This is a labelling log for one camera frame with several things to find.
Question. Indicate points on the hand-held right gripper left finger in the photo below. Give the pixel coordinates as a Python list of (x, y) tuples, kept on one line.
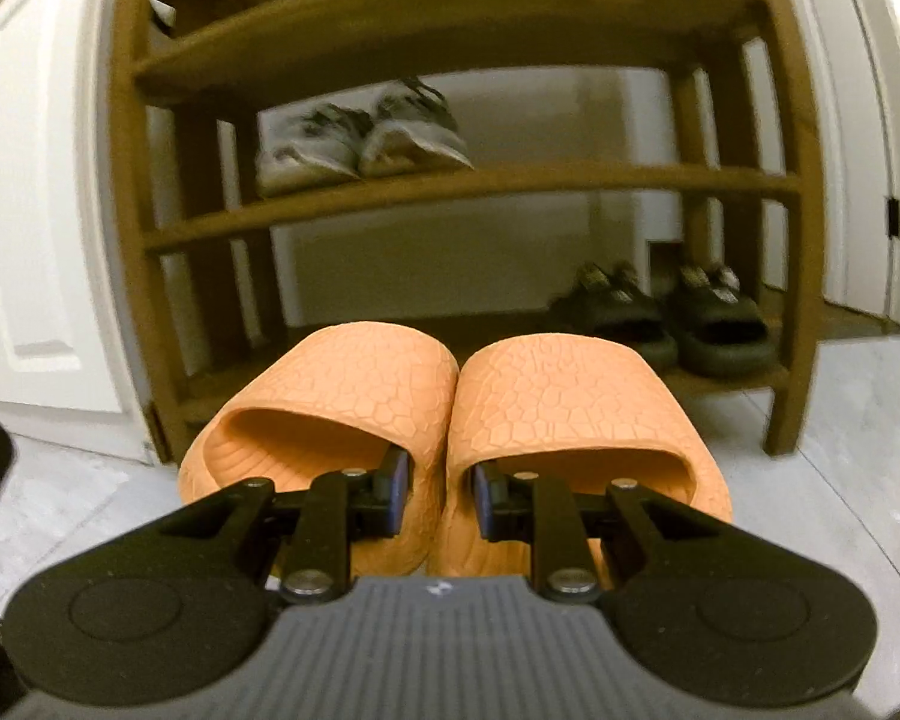
[(396, 486)]

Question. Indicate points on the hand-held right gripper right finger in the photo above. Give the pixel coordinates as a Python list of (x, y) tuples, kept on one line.
[(486, 499)]

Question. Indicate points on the orange foam slipper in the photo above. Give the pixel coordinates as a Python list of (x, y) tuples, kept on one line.
[(570, 397), (345, 375)]

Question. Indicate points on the black slipper with charms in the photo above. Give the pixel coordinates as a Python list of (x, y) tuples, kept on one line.
[(615, 315), (720, 326)]

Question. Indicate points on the wooden shoe rack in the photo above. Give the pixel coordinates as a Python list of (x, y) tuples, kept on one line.
[(457, 189)]

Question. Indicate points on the black and white sneaker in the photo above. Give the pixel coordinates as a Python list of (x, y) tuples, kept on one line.
[(412, 135), (307, 150)]

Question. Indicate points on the white cabinet door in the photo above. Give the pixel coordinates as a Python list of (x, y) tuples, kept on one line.
[(862, 127), (45, 202)]

